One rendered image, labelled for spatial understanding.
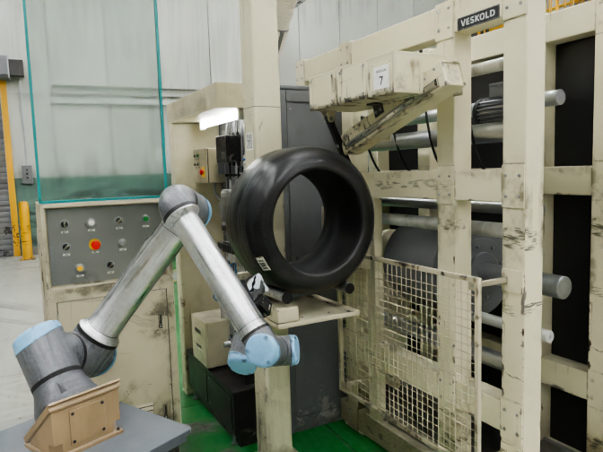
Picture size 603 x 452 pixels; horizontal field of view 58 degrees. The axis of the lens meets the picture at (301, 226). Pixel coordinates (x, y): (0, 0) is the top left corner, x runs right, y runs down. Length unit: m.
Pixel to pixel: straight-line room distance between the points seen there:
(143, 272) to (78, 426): 0.50
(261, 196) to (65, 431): 0.96
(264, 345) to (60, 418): 0.60
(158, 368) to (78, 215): 0.80
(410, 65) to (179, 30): 9.84
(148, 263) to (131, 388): 1.01
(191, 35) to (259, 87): 9.35
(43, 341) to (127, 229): 0.95
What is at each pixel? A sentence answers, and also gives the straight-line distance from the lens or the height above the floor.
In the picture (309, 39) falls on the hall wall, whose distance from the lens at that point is 12.60.
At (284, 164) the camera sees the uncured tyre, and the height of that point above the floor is 1.40.
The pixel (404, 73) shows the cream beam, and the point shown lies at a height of 1.71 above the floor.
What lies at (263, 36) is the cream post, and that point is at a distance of 2.46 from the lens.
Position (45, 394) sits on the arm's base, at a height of 0.77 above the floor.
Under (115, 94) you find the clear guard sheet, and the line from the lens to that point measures 2.63.
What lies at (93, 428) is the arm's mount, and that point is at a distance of 1.79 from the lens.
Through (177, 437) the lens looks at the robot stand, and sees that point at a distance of 1.78.
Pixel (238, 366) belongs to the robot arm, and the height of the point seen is 0.79.
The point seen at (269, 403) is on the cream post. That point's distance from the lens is 2.60.
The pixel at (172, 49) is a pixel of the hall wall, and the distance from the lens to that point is 11.58.
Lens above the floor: 1.38
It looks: 6 degrees down
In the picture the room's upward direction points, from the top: 2 degrees counter-clockwise
